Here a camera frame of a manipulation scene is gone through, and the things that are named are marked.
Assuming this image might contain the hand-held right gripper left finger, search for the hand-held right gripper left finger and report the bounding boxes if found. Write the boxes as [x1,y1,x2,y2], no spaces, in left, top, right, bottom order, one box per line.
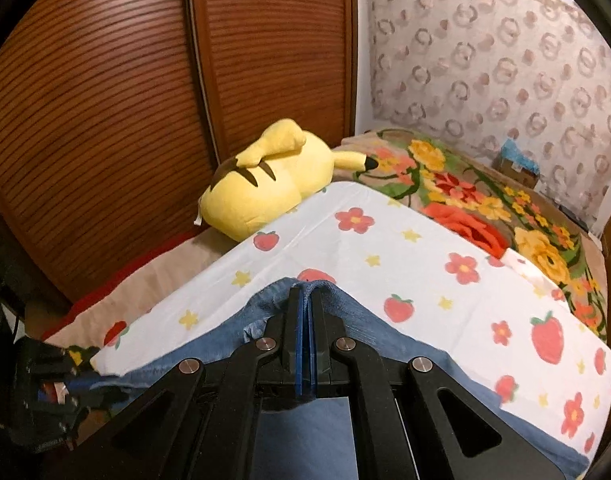
[46,286,305,480]

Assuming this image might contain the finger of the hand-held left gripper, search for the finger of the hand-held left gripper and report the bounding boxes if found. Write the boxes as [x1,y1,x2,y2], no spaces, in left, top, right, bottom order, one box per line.
[60,372,132,415]

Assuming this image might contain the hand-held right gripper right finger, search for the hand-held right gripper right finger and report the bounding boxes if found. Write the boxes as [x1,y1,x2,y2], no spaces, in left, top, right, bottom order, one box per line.
[308,291,566,480]

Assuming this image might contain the blue denim pants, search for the blue denim pants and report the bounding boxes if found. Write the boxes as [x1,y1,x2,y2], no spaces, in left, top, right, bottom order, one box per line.
[93,277,591,480]

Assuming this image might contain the red cloth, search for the red cloth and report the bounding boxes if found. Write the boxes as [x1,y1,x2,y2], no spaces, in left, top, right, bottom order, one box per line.
[40,237,201,341]

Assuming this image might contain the strawberry print white bedsheet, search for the strawberry print white bedsheet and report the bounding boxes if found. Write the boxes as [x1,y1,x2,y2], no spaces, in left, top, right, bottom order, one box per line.
[93,180,611,466]

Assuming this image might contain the beige bedding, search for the beige bedding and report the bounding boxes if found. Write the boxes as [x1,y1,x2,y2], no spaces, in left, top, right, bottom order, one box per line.
[43,232,236,351]

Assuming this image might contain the yellow plush toy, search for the yellow plush toy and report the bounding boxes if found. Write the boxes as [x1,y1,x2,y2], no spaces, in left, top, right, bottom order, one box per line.
[196,118,381,242]

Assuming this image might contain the floral print blanket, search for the floral print blanket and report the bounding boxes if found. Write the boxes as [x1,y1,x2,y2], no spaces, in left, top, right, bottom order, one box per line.
[333,127,609,346]

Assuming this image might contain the small cardboard box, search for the small cardboard box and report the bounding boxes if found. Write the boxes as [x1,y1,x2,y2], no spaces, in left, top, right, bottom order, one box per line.
[493,152,541,189]

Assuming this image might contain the blue cloth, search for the blue cloth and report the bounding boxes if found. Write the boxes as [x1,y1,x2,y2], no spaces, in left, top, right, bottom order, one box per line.
[500,137,541,171]

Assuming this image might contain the brown louvered wardrobe door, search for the brown louvered wardrobe door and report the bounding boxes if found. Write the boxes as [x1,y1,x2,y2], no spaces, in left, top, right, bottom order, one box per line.
[188,0,359,161]
[0,0,221,301]

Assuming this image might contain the ring pattern wall cloth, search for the ring pattern wall cloth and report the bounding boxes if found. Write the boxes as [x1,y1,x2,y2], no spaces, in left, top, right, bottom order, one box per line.
[368,0,611,221]

